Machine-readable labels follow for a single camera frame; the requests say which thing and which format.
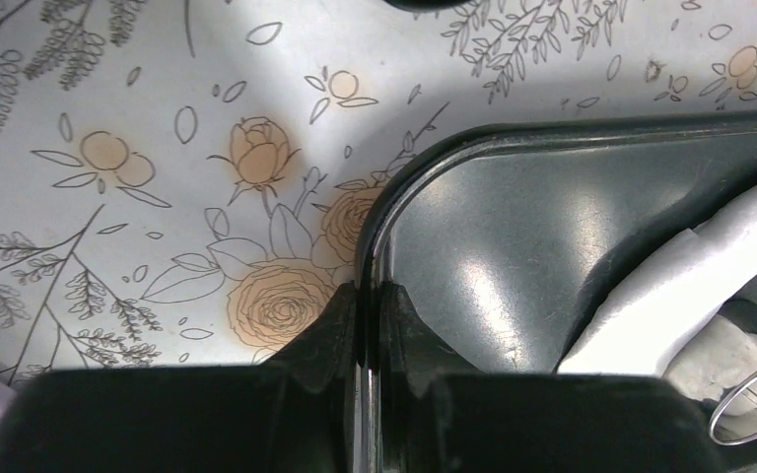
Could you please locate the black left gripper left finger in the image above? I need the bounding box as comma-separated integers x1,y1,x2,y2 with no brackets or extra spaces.
0,283,357,472

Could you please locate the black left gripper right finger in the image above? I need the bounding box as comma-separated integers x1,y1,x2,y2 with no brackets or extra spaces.
378,283,724,472

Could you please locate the black baking tray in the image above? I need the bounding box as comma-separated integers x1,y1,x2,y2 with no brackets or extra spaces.
354,111,757,472

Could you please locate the white dough disc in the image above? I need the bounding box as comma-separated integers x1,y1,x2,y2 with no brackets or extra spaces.
556,185,757,377

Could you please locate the black poker chip case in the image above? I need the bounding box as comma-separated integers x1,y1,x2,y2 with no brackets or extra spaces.
385,0,468,13

